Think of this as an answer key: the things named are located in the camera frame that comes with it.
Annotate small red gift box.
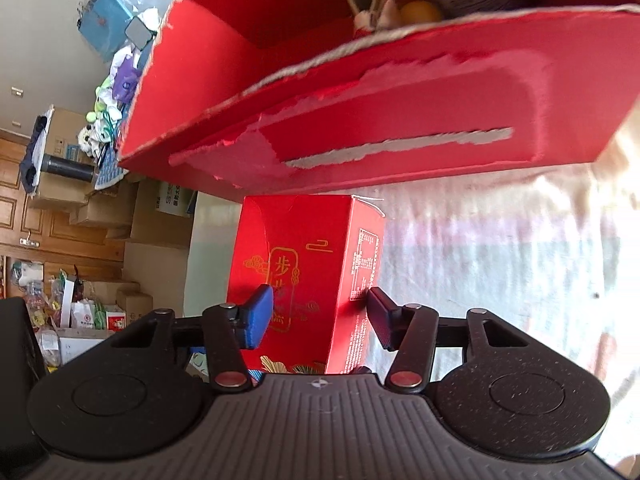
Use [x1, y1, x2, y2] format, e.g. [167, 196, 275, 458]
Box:
[227, 195, 385, 374]

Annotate orange bottle gourd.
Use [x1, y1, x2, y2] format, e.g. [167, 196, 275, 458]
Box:
[399, 0, 444, 25]

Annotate wooden door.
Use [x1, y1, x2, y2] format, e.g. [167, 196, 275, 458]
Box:
[1, 132, 125, 297]

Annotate cardboard boxes pile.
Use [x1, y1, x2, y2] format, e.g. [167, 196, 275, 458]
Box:
[27, 106, 196, 321]

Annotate black cylinder bottle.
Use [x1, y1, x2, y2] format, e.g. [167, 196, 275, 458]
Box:
[40, 154, 94, 182]

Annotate green white frog toys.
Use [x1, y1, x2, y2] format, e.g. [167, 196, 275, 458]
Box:
[77, 75, 125, 162]

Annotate large red cardboard box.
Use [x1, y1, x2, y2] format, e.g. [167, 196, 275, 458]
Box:
[119, 0, 639, 200]

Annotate purple toy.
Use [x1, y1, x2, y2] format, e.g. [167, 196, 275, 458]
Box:
[112, 56, 142, 104]

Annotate small mirror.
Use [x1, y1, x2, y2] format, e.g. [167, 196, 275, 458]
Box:
[125, 16, 156, 51]

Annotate blue gift bag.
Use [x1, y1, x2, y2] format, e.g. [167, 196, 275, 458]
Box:
[77, 0, 137, 62]

